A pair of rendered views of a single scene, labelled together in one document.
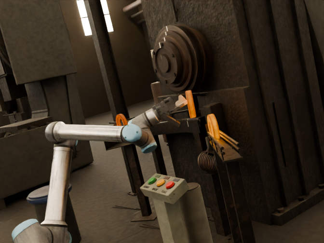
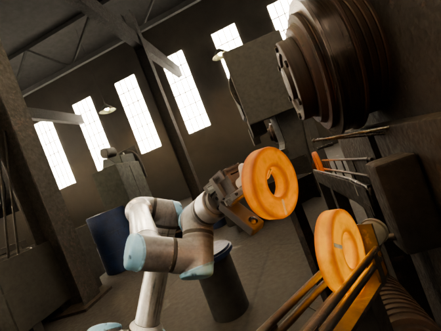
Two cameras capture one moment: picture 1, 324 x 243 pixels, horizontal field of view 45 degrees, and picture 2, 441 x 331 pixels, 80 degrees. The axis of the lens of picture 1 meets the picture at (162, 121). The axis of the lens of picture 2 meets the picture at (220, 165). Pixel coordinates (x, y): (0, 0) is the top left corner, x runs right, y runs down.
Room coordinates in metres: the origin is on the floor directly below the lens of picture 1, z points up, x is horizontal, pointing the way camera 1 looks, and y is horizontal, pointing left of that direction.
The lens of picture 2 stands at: (1.71, -0.50, 0.94)
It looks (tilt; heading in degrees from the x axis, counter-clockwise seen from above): 1 degrees down; 44
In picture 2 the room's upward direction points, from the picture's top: 21 degrees counter-clockwise
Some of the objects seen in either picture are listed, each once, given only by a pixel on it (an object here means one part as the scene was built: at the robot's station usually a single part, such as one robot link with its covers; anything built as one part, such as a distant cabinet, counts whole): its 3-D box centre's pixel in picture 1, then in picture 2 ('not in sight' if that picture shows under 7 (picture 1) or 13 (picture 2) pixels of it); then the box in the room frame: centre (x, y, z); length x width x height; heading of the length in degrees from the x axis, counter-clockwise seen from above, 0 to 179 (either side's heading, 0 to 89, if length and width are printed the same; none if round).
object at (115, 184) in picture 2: not in sight; (133, 208); (3.69, 3.65, 0.75); 0.70 x 0.48 x 1.50; 32
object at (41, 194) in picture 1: (56, 217); (219, 280); (2.76, 0.91, 0.22); 0.32 x 0.32 x 0.43
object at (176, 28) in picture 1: (178, 60); (322, 69); (2.67, -0.20, 1.11); 0.47 x 0.06 x 0.47; 32
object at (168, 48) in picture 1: (166, 62); (294, 81); (2.61, -0.12, 1.11); 0.28 x 0.06 x 0.28; 32
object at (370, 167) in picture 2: (216, 122); (405, 201); (2.47, -0.34, 0.68); 0.11 x 0.08 x 0.24; 122
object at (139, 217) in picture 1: (134, 172); (305, 241); (2.96, 0.30, 0.36); 0.26 x 0.20 x 0.72; 67
